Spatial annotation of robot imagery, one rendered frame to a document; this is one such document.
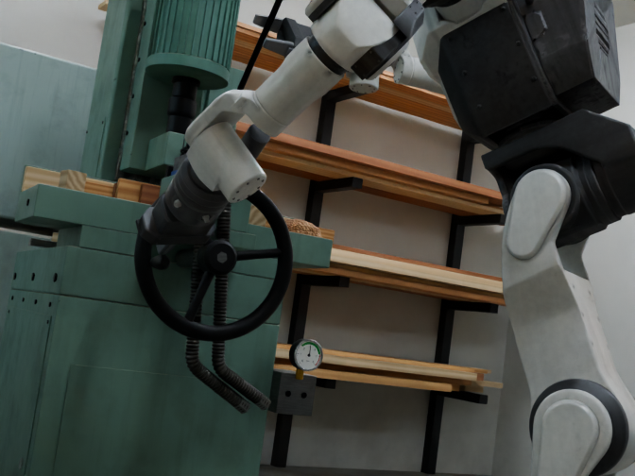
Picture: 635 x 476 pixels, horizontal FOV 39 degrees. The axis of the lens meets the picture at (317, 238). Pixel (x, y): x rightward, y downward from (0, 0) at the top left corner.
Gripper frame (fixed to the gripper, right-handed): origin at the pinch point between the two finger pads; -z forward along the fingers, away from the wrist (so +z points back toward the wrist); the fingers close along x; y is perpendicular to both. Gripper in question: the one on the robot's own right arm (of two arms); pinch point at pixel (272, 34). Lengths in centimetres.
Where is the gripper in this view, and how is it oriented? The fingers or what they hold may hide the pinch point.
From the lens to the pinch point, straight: 193.5
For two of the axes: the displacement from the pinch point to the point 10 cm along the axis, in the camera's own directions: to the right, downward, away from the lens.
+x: 2.4, 6.4, -7.3
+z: 8.8, 1.7, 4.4
